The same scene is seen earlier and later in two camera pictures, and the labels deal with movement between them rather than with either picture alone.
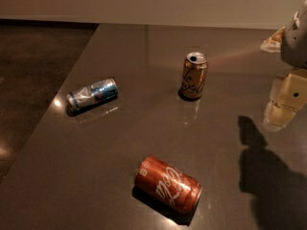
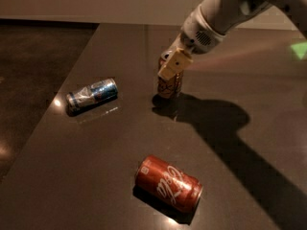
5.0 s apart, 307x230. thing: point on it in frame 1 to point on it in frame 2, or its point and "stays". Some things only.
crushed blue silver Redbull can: x=96 y=93 stays
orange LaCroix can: x=194 y=75 to x=171 y=88
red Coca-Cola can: x=168 y=184 stays
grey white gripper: x=295 y=43 to x=198 y=35
